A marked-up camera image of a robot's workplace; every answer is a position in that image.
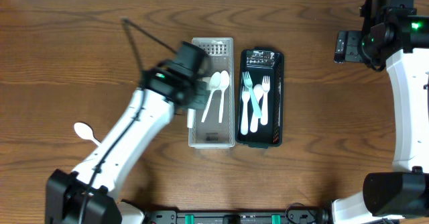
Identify clear plastic perforated basket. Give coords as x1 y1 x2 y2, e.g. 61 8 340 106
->
188 38 235 149

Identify white plastic fork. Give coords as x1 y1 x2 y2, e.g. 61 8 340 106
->
242 72 262 118
260 76 270 125
240 86 250 135

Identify thick white plastic spoon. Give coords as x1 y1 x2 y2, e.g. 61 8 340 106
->
249 84 265 134

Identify dark green plastic basket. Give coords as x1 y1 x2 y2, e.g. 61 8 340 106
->
235 47 284 148

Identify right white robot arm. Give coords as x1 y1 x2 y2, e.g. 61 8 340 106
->
331 14 428 223

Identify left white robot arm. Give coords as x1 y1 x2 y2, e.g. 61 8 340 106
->
44 68 208 223

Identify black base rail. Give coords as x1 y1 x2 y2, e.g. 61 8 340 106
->
143 203 332 224

